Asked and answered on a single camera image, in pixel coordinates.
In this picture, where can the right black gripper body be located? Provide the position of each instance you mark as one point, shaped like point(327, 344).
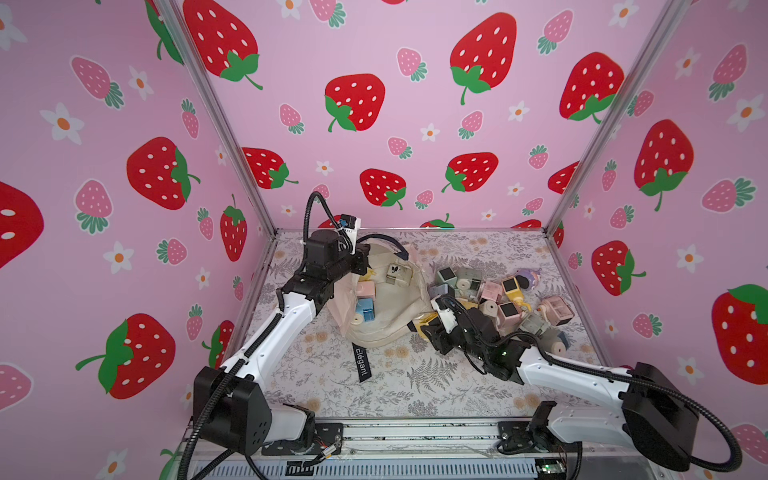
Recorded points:
point(441, 327)

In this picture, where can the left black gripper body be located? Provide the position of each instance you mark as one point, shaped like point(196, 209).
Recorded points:
point(343, 266)

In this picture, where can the yellow pencil sharpener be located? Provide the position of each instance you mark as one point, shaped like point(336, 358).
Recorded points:
point(513, 289)
point(423, 320)

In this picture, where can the blue grey pencil sharpener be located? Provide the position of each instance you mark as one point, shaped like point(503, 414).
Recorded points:
point(436, 291)

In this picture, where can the grey green pencil sharpener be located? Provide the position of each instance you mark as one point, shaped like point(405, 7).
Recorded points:
point(469, 282)

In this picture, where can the mint green pencil sharpener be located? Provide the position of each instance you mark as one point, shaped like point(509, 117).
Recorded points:
point(447, 276)

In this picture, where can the cream canvas tote bag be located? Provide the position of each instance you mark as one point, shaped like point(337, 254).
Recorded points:
point(395, 307)

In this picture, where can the pale green pencil sharpener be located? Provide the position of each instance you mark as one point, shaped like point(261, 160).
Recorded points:
point(534, 324)

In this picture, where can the purple pencil sharpener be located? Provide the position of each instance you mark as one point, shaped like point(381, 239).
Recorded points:
point(528, 278)

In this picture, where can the grey green blue sharpener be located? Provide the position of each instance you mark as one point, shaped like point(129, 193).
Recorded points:
point(555, 342)

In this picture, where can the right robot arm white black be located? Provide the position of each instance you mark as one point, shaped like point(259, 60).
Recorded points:
point(636, 408)

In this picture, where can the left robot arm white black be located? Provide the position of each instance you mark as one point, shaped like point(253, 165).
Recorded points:
point(230, 405)

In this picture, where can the bright blue pencil sharpener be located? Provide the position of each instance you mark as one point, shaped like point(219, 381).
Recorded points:
point(364, 311)

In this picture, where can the white panda pencil sharpener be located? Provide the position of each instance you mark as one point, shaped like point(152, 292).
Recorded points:
point(399, 275)

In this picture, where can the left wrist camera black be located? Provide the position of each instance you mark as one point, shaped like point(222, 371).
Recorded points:
point(330, 240)

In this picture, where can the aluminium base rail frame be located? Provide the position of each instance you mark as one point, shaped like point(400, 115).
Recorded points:
point(429, 448)

